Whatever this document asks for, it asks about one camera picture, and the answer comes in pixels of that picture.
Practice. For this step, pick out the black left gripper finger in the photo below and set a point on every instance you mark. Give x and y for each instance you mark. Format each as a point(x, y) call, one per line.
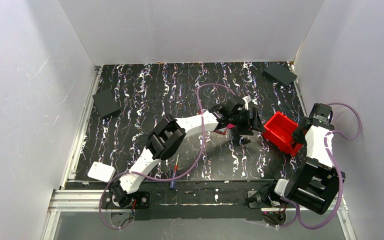
point(256, 123)
point(243, 132)

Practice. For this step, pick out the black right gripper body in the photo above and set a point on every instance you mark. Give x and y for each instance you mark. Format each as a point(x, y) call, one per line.
point(300, 134)

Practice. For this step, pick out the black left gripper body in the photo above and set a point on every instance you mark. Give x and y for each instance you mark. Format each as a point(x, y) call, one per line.
point(254, 120)

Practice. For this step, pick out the red leather card holder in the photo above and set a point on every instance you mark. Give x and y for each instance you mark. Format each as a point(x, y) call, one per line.
point(224, 130)

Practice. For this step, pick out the red plastic bin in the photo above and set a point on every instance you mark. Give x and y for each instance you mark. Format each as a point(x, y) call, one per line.
point(279, 131)

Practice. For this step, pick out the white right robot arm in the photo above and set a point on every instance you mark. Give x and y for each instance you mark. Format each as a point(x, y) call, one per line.
point(316, 182)

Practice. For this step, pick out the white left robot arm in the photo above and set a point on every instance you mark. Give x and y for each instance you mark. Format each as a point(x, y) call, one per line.
point(166, 137)

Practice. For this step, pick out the white card near left base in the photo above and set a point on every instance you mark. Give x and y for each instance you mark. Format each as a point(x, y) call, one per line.
point(101, 172)

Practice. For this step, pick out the black block far right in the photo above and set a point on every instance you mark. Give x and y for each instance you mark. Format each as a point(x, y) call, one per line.
point(279, 73)

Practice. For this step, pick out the black block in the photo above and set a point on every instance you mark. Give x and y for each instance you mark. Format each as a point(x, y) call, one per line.
point(105, 103)
point(279, 73)

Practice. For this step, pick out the blue red screwdriver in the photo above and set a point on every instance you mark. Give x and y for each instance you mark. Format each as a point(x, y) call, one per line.
point(172, 185)

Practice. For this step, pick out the black block far left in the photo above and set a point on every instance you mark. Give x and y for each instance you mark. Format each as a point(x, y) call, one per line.
point(105, 103)

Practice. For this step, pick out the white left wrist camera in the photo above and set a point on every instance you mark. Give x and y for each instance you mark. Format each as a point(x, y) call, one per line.
point(247, 101)

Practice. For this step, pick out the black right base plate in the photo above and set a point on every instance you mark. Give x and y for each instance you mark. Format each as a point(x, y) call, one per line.
point(258, 199)

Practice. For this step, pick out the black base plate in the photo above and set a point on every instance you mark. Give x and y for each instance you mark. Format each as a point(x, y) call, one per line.
point(139, 200)
point(258, 199)

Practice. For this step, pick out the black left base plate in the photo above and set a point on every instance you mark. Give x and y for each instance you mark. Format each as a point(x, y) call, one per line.
point(139, 200)

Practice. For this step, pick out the aluminium left side rail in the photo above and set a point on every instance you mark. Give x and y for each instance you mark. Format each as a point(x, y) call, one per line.
point(71, 168)

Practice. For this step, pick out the aluminium front rail frame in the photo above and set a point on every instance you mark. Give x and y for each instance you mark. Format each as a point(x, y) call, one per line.
point(191, 200)

